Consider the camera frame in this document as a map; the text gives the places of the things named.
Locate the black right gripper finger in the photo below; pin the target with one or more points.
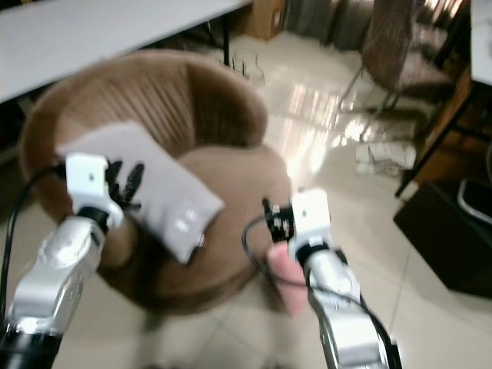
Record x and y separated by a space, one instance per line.
269 214

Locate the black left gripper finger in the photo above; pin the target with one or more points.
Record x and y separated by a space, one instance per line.
115 177
137 178

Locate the grey rectangular pillow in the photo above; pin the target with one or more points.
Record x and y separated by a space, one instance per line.
177 201

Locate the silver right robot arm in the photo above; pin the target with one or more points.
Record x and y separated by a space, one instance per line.
346 307

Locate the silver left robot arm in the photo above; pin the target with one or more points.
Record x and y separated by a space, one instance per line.
55 269

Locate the brown round velvet sofa chair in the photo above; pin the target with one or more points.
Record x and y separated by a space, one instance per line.
238 207

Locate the white long table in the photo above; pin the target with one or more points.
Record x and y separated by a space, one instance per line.
108 34

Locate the brown cardboard box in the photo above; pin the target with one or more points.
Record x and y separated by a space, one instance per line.
261 19

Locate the grey curtain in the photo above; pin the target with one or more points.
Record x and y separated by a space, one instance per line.
327 15

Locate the brown wicker chair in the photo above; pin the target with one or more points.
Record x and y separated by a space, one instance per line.
407 54

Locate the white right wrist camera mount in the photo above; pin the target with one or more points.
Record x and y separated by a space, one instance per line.
310 219

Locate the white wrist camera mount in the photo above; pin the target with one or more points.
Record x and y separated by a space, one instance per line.
310 219
86 178

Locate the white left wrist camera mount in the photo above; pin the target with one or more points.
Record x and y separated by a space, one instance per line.
86 178

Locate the wooden desk with black frame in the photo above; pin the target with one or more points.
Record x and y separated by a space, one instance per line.
450 131

